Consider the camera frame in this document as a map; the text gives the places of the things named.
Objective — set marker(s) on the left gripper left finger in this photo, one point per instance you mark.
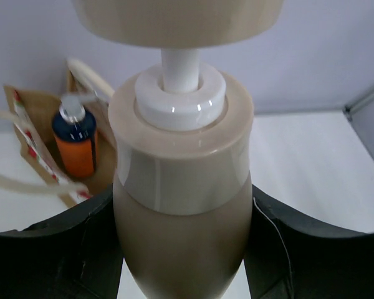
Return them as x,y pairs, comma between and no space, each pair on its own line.
75,254

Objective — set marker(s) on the beige pump bottle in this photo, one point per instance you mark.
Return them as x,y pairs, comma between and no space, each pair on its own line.
182,194

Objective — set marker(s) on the right aluminium frame post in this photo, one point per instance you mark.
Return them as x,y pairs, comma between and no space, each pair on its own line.
360,113

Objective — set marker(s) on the burlap watermelon canvas bag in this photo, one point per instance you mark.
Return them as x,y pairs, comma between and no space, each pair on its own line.
32,111

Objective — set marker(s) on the orange blue pump bottle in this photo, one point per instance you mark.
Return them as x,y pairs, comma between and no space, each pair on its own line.
75,133

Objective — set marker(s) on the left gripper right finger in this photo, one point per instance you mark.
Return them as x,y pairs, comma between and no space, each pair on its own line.
292,255

